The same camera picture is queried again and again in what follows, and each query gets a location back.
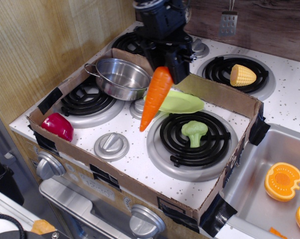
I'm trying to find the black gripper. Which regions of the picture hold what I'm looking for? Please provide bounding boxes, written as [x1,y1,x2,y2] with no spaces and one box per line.
[134,4,196,84]

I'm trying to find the orange toy carrot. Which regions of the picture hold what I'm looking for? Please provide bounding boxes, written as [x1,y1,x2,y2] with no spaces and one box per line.
[139,66,174,132]

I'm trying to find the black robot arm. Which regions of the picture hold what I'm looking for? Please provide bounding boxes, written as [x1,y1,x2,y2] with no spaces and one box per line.
[133,0,195,85]

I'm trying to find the light green plastic plate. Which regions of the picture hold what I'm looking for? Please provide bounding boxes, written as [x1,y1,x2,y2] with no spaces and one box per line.
[143,90,205,115]

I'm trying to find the back silver stove knob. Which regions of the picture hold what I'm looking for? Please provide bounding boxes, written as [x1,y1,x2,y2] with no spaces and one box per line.
[192,39,209,59]

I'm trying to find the silver stove knob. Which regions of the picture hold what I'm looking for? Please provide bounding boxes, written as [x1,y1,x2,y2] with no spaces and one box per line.
[129,99,145,120]
[94,132,129,162]
[192,39,209,59]

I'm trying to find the back left black burner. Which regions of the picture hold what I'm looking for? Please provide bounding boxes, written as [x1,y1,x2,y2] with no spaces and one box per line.
[111,32,145,56]

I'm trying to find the hanging metal strainer ladle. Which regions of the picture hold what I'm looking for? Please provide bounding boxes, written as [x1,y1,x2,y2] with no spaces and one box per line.
[185,6,192,23]

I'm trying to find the stainless steel pot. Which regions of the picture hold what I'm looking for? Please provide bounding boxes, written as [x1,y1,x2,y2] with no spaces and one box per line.
[84,58,152,101]

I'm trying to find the back right black burner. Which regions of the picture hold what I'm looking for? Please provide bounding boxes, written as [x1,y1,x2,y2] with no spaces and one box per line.
[202,55,270,93]

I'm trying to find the middle silver stove knob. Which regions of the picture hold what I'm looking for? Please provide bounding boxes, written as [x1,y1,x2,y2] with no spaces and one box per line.
[129,99,145,120]

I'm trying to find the hanging metal slotted spatula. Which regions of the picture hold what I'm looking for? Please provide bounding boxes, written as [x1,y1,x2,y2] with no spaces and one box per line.
[218,0,238,37]

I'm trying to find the yellow toy corn cob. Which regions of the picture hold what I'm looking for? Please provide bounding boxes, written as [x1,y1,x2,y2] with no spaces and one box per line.
[230,64,257,87]

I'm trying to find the green toy broccoli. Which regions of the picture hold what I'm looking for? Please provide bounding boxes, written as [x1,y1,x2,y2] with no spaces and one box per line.
[181,120,208,148]

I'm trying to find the front right black burner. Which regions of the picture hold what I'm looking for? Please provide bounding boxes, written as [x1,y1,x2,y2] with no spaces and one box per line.
[160,112,231,167]

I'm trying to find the front silver stove knob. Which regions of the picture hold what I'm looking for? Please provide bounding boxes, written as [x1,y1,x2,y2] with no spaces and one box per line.
[94,132,129,162]

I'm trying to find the red toy pepper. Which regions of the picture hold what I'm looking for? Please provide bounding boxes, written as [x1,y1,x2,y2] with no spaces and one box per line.
[41,113,74,142]

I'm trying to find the left silver oven knob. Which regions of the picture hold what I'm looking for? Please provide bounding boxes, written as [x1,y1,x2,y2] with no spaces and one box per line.
[36,151,66,180]

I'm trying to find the silver oven knob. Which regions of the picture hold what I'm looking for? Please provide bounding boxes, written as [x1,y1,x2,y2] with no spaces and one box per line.
[129,204,166,239]
[36,151,66,180]

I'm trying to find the right silver oven knob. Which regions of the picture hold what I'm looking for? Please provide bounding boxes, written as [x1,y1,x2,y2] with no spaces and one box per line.
[129,204,166,239]

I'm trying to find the large orange pumpkin half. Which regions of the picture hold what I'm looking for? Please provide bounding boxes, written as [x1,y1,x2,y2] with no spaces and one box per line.
[264,162,300,202]

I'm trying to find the stainless steel sink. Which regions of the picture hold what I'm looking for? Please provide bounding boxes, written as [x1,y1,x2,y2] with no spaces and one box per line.
[216,124,300,239]

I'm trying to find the orange object bottom left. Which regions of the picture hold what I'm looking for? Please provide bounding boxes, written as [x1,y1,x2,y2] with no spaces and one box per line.
[31,219,56,235]

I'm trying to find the silver oven door handle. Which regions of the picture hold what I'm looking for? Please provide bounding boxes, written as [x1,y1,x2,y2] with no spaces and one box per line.
[39,178,134,239]

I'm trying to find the black cable bottom left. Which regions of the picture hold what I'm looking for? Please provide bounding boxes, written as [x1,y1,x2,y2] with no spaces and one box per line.
[0,213,26,239]

